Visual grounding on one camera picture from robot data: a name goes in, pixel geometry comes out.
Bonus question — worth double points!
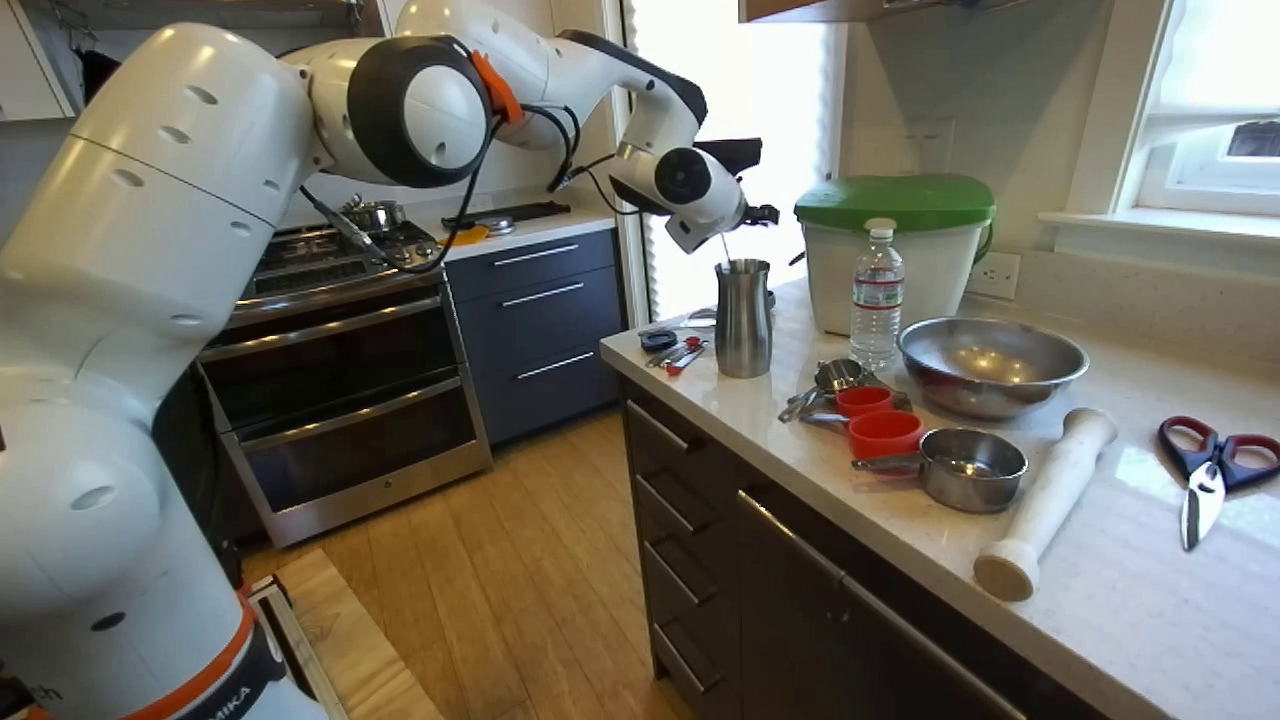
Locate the wooden cart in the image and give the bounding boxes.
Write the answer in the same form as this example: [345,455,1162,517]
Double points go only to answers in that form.
[242,540,447,720]

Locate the long silver cabinet handle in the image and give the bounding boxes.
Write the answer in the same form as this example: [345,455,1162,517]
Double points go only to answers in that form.
[733,487,1031,720]

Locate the clear plastic water bottle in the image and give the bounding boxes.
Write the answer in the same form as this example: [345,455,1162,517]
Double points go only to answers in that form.
[847,217,906,378]

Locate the silver utensil holder cup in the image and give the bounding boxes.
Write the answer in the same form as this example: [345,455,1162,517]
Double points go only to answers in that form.
[710,257,778,383]

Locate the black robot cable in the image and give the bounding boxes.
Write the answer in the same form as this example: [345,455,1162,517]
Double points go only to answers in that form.
[294,54,595,270]

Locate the blue drawer cabinet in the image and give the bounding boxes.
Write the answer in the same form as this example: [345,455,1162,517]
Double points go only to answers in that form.
[444,222,633,451]

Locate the stainless steel oven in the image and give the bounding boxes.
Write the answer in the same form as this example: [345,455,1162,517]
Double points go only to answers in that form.
[194,217,494,555]

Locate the white wall outlet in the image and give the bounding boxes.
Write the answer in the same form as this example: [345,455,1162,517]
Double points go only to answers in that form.
[966,248,1025,302]

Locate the large red measuring cup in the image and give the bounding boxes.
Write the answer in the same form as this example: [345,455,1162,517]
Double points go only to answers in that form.
[845,402,926,467]

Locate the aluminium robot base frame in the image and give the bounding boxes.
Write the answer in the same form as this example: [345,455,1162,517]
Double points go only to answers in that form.
[246,572,322,720]

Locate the small red measuring cup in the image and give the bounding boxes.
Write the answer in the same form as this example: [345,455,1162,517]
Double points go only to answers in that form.
[831,383,900,421]

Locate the red silver measuring spoons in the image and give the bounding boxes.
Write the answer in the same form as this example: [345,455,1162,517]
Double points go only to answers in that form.
[661,330,706,378]

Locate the large silver mixing bowl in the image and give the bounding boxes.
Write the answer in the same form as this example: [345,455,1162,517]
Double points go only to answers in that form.
[896,312,1091,425]

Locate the black hanging cloth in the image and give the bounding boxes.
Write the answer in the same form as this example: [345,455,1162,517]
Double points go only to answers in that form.
[72,45,109,103]

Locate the silver drawer handle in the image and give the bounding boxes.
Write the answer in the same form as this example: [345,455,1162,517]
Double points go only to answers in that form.
[649,618,710,701]
[624,394,690,455]
[633,473,694,540]
[642,534,706,612]

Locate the kitchen window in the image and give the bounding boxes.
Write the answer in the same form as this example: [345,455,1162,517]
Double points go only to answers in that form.
[1133,0,1280,222]

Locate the silver measuring spoon set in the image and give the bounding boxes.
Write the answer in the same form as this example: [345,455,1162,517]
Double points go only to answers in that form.
[775,357,871,433]

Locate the dark kitchen counter cabinet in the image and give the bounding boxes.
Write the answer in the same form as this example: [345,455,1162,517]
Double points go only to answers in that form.
[595,335,1112,720]

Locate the white bin green lid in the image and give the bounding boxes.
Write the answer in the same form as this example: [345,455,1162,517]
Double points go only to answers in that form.
[790,172,1000,339]

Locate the red black kitchen scissors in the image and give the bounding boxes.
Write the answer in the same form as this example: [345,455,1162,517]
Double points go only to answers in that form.
[1153,411,1280,555]

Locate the small silver measuring cup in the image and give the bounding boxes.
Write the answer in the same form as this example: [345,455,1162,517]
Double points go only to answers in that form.
[853,425,1031,521]

